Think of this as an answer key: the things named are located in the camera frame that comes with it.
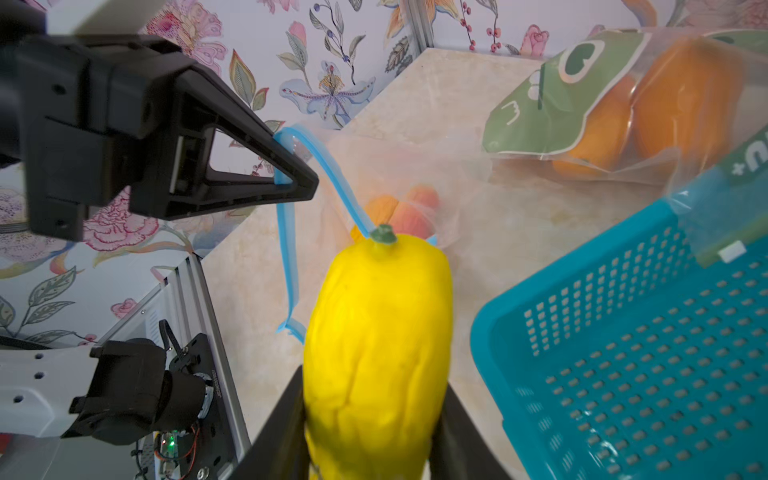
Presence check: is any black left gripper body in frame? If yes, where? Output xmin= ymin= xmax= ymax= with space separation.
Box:
xmin=1 ymin=1 xmax=180 ymax=242

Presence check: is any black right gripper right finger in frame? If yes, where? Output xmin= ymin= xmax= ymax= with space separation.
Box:
xmin=428 ymin=386 xmax=512 ymax=480

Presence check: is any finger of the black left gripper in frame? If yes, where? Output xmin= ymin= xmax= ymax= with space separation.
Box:
xmin=173 ymin=66 xmax=319 ymax=198
xmin=129 ymin=170 xmax=319 ymax=220

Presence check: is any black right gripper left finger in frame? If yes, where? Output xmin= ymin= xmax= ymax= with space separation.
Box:
xmin=230 ymin=366 xmax=309 ymax=480

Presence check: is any yellow mango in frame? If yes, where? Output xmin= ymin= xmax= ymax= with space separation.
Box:
xmin=303 ymin=224 xmax=454 ymax=479

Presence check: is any clear zip-top bag blue zipper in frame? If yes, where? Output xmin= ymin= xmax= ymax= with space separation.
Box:
xmin=276 ymin=125 xmax=492 ymax=341

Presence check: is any orange mango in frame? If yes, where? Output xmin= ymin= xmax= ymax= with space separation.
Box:
xmin=552 ymin=75 xmax=635 ymax=180
xmin=364 ymin=195 xmax=399 ymax=226
xmin=633 ymin=37 xmax=745 ymax=172

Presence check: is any clear zip-top bag green print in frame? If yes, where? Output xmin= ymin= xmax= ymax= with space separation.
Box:
xmin=482 ymin=28 xmax=767 ymax=265

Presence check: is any orange mango front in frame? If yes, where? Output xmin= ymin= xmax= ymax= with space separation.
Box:
xmin=364 ymin=195 xmax=399 ymax=226

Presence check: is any red mango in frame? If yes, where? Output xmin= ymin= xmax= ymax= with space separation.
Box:
xmin=389 ymin=184 xmax=440 ymax=240

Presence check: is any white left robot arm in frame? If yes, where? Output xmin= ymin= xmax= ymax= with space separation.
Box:
xmin=1 ymin=1 xmax=318 ymax=445

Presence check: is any teal plastic basket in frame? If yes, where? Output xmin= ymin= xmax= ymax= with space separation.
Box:
xmin=471 ymin=202 xmax=767 ymax=479

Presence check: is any aluminium front rail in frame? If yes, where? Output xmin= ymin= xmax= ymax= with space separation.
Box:
xmin=98 ymin=255 xmax=250 ymax=479

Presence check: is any aluminium corner post left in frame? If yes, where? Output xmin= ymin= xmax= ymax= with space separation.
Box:
xmin=402 ymin=0 xmax=434 ymax=52

